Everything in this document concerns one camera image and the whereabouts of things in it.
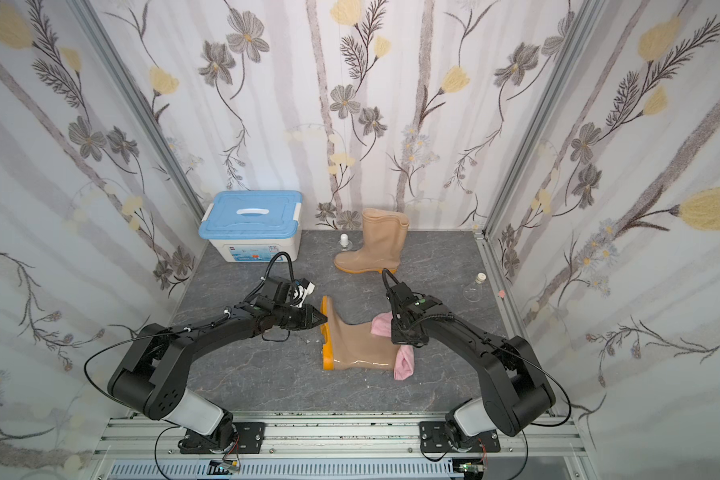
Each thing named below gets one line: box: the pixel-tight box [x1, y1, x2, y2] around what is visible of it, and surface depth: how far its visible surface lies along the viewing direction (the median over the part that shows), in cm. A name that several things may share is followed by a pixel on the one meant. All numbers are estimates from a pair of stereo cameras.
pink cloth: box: [371, 311, 415, 381], surface depth 83 cm
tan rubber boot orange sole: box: [334, 208, 410, 273], surface depth 99 cm
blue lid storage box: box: [198, 190, 302, 263], surface depth 104 cm
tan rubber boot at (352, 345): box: [320, 296, 400, 371], surface depth 88 cm
